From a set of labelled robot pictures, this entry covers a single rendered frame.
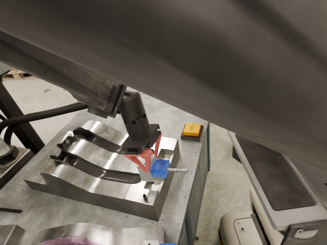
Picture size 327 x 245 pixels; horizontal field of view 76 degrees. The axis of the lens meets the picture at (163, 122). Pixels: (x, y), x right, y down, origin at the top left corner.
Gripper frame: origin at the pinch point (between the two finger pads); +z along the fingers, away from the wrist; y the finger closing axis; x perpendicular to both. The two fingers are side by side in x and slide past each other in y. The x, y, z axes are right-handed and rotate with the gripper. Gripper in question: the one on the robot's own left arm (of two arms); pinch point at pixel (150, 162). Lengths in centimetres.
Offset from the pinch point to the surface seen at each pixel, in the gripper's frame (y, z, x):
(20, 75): -222, 3, -365
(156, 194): 3.0, 8.8, 0.6
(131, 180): -0.4, 7.6, -8.9
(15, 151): -8, 4, -73
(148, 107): -50, 6, -25
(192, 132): -29.9, 9.8, 3.1
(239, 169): -95, 87, 12
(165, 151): -14.1, 7.4, -2.6
